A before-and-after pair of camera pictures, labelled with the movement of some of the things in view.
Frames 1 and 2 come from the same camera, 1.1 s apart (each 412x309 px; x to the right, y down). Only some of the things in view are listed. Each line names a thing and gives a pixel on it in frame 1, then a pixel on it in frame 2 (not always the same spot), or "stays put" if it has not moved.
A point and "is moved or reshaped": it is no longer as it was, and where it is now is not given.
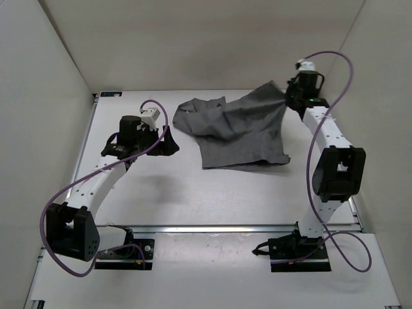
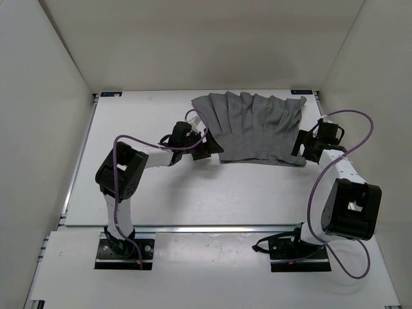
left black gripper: [168, 146] -> [210, 146]
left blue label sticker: [111, 94] stays put
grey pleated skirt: [244, 131] is moved or reshaped
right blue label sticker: [301, 92] stays put
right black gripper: [291, 85] -> [304, 137]
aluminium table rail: [216, 228] stays put
